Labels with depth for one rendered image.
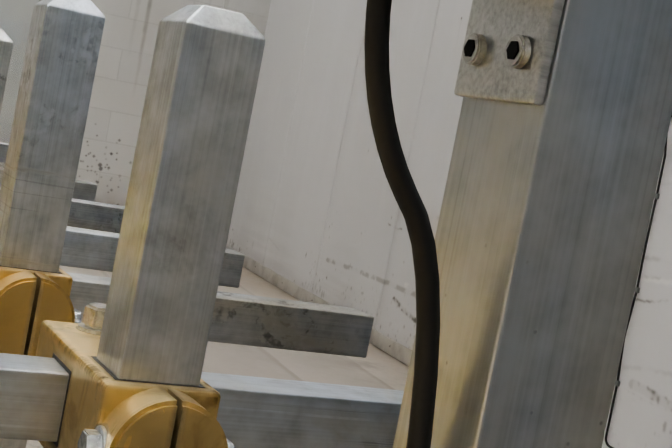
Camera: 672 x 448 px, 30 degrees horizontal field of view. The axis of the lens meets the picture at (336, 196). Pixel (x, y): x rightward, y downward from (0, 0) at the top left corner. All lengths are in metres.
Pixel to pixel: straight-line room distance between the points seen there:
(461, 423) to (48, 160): 0.49
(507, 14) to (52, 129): 0.49
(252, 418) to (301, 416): 0.02
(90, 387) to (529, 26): 0.29
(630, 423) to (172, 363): 4.21
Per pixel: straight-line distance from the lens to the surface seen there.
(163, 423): 0.49
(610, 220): 0.29
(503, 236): 0.28
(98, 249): 1.07
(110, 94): 9.18
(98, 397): 0.51
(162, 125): 0.51
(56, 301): 0.73
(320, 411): 0.60
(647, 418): 4.62
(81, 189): 1.58
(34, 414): 0.55
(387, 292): 6.62
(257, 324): 0.85
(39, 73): 0.74
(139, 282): 0.51
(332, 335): 0.88
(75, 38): 0.75
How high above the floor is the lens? 1.09
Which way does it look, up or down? 3 degrees down
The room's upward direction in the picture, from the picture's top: 11 degrees clockwise
